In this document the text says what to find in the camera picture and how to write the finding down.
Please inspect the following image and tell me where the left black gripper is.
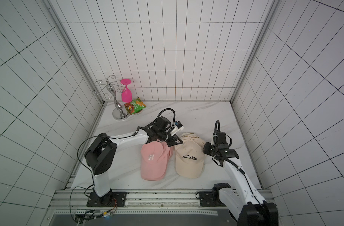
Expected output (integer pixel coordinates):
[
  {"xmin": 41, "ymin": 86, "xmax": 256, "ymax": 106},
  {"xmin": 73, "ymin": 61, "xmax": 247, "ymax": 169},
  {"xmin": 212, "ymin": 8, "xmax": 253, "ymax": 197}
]
[{"xmin": 158, "ymin": 129, "xmax": 183, "ymax": 147}]

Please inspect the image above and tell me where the beige cap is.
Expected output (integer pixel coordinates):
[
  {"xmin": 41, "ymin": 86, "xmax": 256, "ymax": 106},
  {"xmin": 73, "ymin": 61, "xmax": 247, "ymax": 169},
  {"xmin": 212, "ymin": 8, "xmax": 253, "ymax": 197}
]
[{"xmin": 175, "ymin": 132, "xmax": 206, "ymax": 179}]

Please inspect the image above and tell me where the pink cap back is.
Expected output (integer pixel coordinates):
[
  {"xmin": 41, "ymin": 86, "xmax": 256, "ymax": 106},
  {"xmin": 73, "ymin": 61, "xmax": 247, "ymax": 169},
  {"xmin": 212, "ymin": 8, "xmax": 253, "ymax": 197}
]
[{"xmin": 141, "ymin": 141, "xmax": 174, "ymax": 181}]

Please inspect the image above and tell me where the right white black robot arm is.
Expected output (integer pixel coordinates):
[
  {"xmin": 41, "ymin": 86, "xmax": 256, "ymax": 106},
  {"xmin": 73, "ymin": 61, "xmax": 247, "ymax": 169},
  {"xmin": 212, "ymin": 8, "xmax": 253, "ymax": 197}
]
[{"xmin": 196, "ymin": 131, "xmax": 279, "ymax": 226}]

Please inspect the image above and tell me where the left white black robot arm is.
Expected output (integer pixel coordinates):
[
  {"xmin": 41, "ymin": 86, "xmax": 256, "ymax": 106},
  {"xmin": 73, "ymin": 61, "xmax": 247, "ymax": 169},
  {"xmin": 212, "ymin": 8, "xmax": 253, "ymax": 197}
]
[{"xmin": 84, "ymin": 116, "xmax": 184, "ymax": 207}]

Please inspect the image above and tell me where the green orange snack packet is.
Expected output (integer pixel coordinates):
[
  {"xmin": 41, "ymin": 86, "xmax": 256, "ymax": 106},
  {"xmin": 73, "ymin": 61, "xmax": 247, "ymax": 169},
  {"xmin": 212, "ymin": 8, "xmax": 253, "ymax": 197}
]
[{"xmin": 125, "ymin": 98, "xmax": 147, "ymax": 115}]

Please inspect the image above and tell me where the silver wine glass rack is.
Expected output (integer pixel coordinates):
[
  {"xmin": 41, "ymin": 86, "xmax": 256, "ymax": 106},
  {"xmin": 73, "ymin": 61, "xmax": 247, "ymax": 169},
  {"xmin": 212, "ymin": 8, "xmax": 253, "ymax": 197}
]
[{"xmin": 92, "ymin": 74, "xmax": 129, "ymax": 121}]

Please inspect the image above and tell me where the pink plastic goblet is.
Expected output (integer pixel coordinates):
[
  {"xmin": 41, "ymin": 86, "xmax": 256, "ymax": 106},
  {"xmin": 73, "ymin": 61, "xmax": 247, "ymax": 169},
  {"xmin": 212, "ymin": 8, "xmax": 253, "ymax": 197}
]
[{"xmin": 121, "ymin": 79, "xmax": 132, "ymax": 103}]

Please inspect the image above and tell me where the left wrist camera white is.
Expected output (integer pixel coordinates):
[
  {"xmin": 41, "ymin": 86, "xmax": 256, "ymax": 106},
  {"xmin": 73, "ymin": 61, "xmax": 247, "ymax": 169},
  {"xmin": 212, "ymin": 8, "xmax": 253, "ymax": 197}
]
[{"xmin": 170, "ymin": 121, "xmax": 184, "ymax": 136}]

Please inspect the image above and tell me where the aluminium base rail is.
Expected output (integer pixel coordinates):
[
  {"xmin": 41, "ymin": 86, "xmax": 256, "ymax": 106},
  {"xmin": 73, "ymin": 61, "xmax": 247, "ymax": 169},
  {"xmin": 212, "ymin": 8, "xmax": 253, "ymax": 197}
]
[{"xmin": 47, "ymin": 188, "xmax": 274, "ymax": 217}]

